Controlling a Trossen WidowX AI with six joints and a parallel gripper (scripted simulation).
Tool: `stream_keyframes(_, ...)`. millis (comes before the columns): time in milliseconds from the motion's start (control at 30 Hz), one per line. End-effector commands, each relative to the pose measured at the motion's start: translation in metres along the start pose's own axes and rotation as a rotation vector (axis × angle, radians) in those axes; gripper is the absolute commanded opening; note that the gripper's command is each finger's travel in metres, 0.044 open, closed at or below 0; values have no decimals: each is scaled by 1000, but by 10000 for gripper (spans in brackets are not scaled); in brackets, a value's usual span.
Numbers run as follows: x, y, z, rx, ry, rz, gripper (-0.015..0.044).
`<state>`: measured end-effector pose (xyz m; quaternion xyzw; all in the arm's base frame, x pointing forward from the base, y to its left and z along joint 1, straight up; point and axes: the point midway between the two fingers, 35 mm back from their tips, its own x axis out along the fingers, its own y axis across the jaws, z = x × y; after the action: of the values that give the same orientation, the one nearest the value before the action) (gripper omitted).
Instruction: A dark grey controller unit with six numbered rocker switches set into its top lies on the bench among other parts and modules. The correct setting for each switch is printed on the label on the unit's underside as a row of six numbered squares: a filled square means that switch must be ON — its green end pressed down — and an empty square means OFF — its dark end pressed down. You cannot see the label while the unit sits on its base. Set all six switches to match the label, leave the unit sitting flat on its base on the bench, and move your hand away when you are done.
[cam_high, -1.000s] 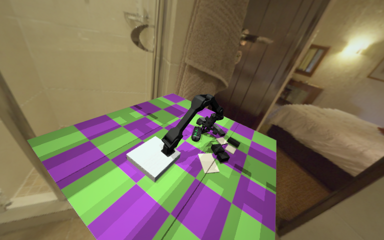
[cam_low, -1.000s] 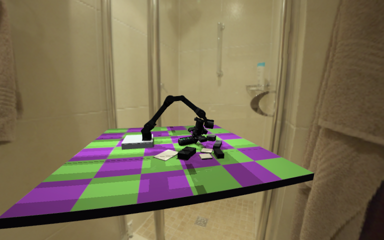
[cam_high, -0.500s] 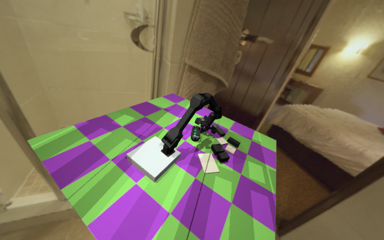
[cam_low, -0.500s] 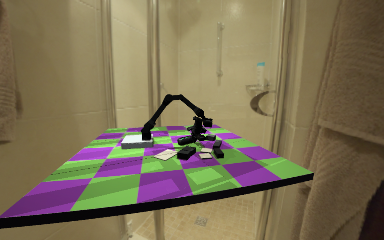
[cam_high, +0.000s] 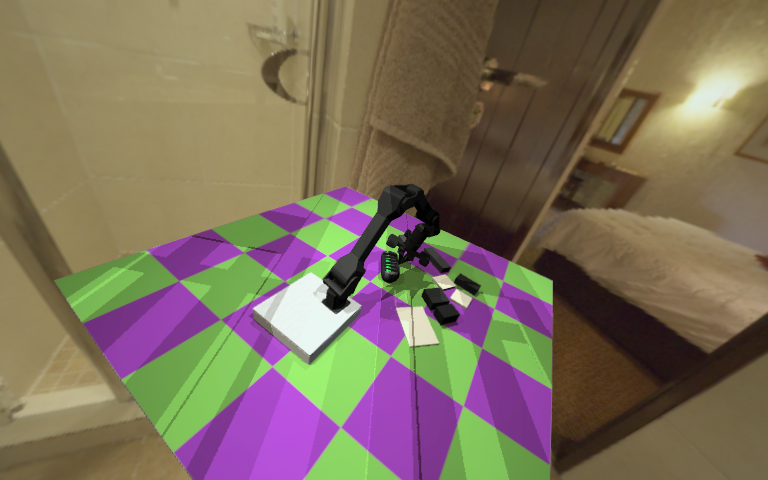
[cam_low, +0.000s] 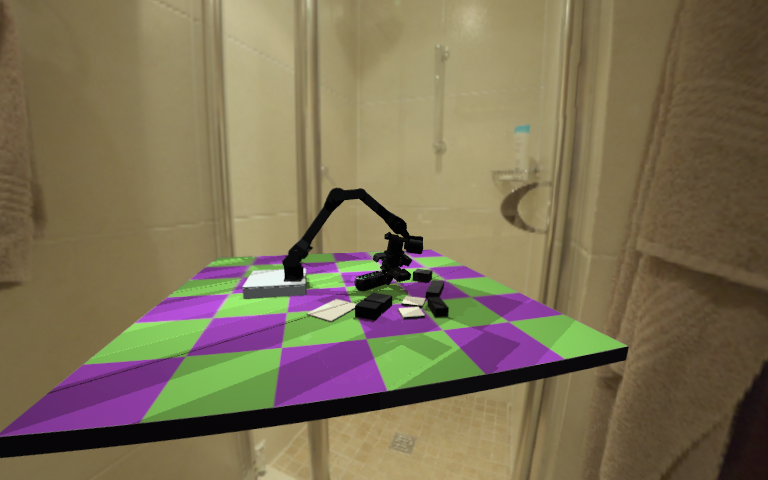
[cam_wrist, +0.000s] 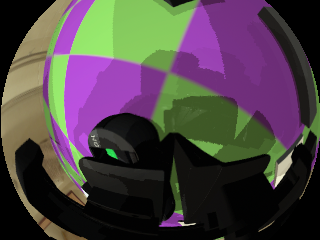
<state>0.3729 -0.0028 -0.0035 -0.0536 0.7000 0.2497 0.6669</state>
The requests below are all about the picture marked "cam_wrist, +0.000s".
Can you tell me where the dark grey controller unit with green rocker switches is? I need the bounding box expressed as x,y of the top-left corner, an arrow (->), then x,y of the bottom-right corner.
88,112 -> 176,221

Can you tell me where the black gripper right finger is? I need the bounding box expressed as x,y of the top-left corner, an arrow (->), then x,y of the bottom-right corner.
173,132 -> 271,224

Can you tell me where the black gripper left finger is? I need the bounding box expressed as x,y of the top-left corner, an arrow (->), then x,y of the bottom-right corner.
79,132 -> 175,225

